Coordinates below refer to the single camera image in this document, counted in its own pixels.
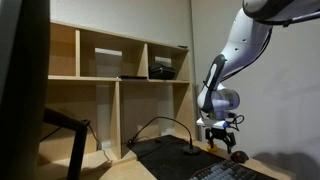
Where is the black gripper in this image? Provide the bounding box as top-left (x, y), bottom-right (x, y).
top-left (204, 127), bottom-right (237, 155)

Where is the grey and black keyboard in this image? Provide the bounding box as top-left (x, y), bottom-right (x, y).
top-left (189, 159), bottom-right (258, 180)

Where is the yellow rubber duck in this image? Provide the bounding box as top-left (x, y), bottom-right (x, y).
top-left (206, 141), bottom-right (219, 153)

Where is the black computer mouse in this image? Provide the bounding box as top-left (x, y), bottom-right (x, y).
top-left (229, 150), bottom-right (250, 165)

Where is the black gooseneck microphone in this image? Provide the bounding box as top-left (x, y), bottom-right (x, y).
top-left (126, 115), bottom-right (202, 156)

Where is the large black desk mat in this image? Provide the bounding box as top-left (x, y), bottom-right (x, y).
top-left (127, 134), bottom-right (278, 180)

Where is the black zip case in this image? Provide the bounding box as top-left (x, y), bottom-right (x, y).
top-left (148, 62), bottom-right (177, 81)

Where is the light wooden desk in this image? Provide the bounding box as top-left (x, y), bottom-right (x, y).
top-left (34, 134), bottom-right (296, 180)

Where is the flat black tablet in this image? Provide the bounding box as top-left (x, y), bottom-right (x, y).
top-left (119, 75), bottom-right (149, 80)

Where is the light wooden shelf unit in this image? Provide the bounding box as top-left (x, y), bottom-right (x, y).
top-left (34, 19), bottom-right (198, 168)

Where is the black monitor stand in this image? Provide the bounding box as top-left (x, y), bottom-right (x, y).
top-left (42, 106), bottom-right (92, 180)

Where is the black computer monitor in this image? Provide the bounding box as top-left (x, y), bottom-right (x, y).
top-left (0, 0), bottom-right (51, 180)

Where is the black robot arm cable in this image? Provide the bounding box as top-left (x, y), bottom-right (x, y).
top-left (219, 26), bottom-right (274, 83)

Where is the thin black monitor cable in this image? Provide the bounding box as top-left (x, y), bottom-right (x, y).
top-left (85, 123), bottom-right (114, 166)

